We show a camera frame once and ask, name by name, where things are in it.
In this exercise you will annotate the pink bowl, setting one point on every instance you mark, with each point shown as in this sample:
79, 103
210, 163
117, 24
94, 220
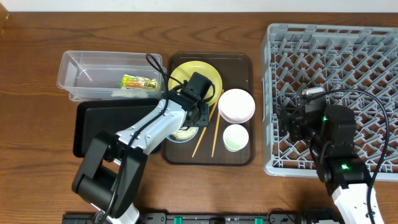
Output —
236, 106

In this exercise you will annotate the blue bowl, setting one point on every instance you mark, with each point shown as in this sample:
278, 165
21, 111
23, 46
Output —
183, 135

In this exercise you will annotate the wooden chopstick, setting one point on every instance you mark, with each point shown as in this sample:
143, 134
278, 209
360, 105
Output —
215, 134
204, 129

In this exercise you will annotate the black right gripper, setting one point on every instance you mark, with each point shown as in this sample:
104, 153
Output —
288, 121

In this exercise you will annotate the clear plastic bin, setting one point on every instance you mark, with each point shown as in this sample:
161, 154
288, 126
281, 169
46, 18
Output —
93, 75

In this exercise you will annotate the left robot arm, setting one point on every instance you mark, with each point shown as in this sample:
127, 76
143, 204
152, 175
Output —
113, 166

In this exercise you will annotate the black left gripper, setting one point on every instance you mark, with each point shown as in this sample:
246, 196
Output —
200, 115

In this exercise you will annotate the white cup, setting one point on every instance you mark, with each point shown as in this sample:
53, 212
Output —
235, 137

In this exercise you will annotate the yellow plate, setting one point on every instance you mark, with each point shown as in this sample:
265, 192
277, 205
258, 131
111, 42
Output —
186, 70

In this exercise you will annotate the black waste tray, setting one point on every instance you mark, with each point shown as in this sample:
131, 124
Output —
110, 116

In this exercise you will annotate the grey dishwasher rack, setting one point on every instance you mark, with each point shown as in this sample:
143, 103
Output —
357, 66

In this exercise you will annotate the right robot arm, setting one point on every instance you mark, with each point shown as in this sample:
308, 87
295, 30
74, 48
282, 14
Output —
329, 131

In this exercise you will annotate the green snack wrapper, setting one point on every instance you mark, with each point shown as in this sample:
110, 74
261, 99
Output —
129, 81

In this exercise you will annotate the dark brown tray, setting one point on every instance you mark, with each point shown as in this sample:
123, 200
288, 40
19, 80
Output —
236, 72

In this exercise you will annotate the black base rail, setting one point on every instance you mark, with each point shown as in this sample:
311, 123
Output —
275, 216

